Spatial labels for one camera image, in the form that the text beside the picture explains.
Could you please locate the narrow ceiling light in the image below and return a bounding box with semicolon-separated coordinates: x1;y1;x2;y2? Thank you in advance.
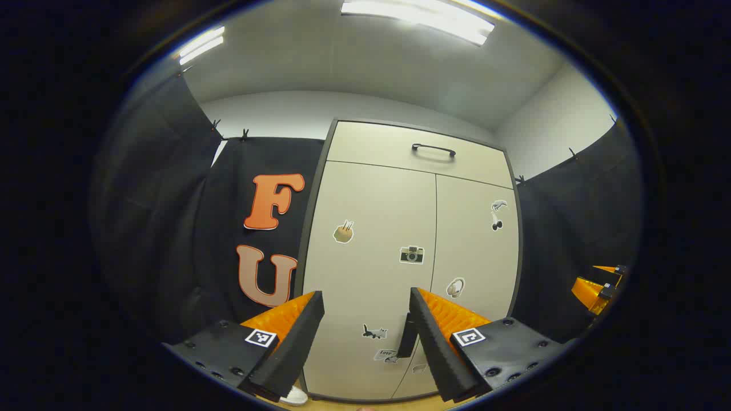
177;26;226;66

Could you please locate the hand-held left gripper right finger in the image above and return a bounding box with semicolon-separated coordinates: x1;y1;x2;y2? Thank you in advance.
409;287;577;403

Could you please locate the black door handle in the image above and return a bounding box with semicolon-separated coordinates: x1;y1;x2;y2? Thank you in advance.
397;311;420;359

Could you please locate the black drawer handle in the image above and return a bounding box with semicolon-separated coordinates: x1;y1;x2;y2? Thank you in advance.
411;143;457;159

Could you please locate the cabinet door with headphones sticker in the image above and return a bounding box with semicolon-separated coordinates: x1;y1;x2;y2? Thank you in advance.
391;174;520;399

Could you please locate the cabinet door with camera sticker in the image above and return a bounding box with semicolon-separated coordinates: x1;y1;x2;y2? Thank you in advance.
302;161;438;400

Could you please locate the wide ceiling light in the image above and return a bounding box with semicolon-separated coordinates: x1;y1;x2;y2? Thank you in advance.
341;0;496;46

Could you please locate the beige cabinet drawer front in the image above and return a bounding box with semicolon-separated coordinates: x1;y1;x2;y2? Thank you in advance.
326;121;515;189

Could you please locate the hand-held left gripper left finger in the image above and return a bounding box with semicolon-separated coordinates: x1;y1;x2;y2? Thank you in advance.
163;290;325;403

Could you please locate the beige double-door shoe cabinet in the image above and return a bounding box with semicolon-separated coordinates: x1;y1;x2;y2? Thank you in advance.
294;118;523;403

